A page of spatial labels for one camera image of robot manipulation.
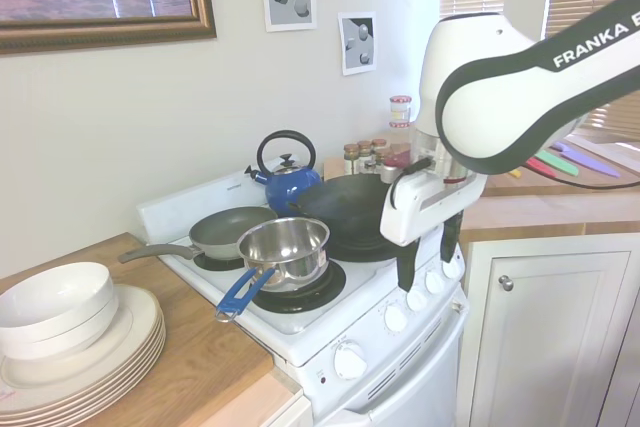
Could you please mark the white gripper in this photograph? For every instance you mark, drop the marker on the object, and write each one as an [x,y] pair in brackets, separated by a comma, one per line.
[400,227]

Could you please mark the white stove burner knob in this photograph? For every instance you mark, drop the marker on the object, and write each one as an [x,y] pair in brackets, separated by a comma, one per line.
[452,271]
[435,282]
[396,319]
[417,301]

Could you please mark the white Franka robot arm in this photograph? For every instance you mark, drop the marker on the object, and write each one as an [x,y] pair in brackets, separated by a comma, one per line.
[480,107]

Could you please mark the black stove burner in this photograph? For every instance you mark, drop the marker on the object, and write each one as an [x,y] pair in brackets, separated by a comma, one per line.
[320,292]
[210,263]
[360,253]

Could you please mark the white electric stove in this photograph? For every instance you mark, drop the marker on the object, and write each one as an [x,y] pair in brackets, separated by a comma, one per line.
[320,327]

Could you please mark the round metal cabinet knob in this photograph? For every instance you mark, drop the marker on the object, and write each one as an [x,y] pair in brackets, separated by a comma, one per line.
[507,283]

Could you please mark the thick wooden cutting board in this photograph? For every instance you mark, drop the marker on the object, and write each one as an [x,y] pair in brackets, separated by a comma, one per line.
[495,184]

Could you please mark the red spice jar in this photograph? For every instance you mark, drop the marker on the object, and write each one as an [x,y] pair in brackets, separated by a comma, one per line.
[400,157]

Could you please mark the spice jar with copper lid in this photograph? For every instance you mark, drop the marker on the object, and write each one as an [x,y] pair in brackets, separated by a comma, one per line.
[384,158]
[366,153]
[351,159]
[381,146]

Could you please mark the yellow kitchen knife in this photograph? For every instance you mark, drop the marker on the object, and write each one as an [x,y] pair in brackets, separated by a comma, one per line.
[515,173]

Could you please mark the glass jar red checked lid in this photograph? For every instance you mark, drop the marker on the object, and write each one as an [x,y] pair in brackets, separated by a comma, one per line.
[400,133]
[401,108]

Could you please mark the large white oven knob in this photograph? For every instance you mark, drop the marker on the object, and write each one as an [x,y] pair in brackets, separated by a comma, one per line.
[350,361]

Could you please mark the red kitchen knife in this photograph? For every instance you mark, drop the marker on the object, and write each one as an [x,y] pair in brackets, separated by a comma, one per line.
[541,168]

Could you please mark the green kitchen knife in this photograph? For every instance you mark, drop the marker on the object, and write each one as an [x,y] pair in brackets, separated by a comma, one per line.
[560,161]

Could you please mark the purple kitchen knife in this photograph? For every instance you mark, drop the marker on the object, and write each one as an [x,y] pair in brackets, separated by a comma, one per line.
[585,159]

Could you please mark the grey frying pan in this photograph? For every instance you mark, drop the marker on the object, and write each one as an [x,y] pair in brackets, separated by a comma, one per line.
[230,229]

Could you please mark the white drawer cabinet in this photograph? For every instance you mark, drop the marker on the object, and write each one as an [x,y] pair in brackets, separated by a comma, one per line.
[295,414]

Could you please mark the small grey geometric shapes print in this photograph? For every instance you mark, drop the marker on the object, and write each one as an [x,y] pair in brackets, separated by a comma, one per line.
[359,44]

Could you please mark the cream dinner plate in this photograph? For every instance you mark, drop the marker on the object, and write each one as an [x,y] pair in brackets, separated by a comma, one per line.
[145,374]
[145,351]
[145,357]
[145,369]
[145,363]
[130,327]

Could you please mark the white ceramic bowl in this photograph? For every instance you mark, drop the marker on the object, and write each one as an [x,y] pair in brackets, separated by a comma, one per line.
[95,329]
[50,287]

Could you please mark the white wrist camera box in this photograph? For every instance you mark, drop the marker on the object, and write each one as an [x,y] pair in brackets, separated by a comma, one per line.
[407,187]

